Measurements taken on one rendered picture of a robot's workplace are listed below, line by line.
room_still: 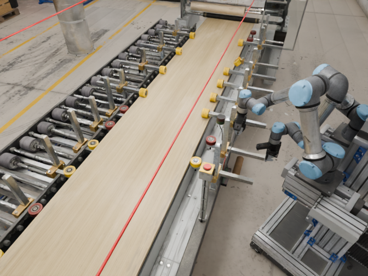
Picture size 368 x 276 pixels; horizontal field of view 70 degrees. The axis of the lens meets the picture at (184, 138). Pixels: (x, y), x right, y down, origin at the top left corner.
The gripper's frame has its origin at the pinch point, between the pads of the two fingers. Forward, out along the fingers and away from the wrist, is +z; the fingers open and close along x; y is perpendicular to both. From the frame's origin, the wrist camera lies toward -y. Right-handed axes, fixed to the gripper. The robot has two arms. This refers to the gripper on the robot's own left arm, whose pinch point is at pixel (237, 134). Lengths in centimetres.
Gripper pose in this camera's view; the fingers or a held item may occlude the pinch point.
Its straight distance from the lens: 196.0
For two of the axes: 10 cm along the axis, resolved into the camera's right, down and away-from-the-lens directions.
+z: 0.0, 7.3, 6.8
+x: -9.4, -2.4, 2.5
